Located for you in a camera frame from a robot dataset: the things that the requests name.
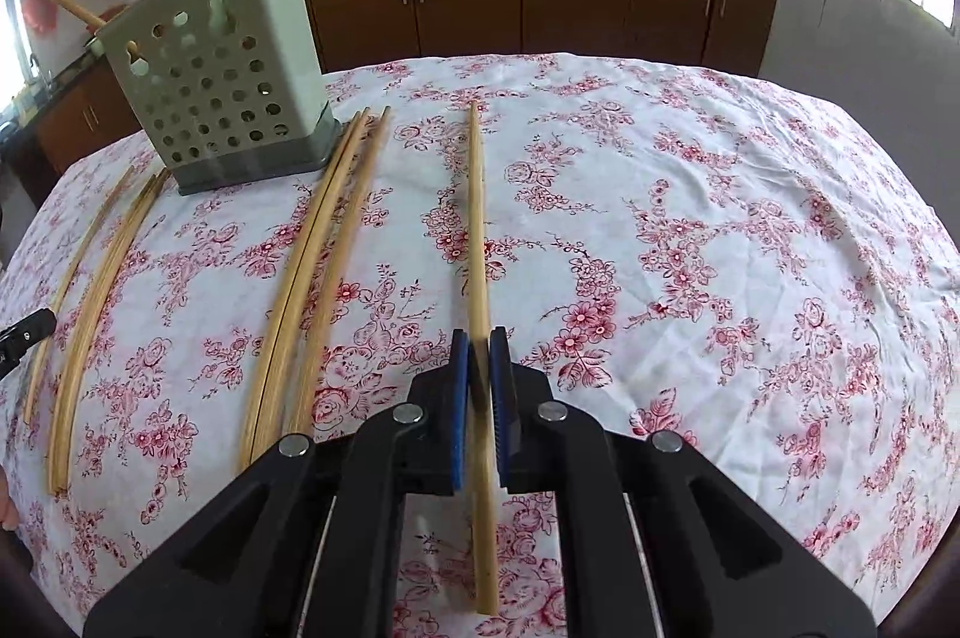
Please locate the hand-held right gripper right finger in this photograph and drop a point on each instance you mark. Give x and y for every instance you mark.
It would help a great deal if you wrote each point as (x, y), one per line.
(501, 417)

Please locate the red hanging plastic bag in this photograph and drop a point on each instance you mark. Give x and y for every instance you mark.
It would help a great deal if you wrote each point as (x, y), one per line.
(37, 10)

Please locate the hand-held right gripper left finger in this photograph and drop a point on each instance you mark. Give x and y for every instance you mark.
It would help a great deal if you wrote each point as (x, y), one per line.
(457, 417)

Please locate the red floral tablecloth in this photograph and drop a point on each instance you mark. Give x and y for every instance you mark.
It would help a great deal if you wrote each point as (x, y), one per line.
(675, 195)

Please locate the brown lower kitchen cabinets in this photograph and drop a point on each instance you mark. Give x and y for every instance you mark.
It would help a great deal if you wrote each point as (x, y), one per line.
(585, 0)

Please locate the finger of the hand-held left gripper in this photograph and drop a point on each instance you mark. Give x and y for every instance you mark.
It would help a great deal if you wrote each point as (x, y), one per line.
(26, 328)

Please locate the green perforated chopstick holder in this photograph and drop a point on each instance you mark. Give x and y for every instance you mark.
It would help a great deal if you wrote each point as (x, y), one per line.
(247, 45)

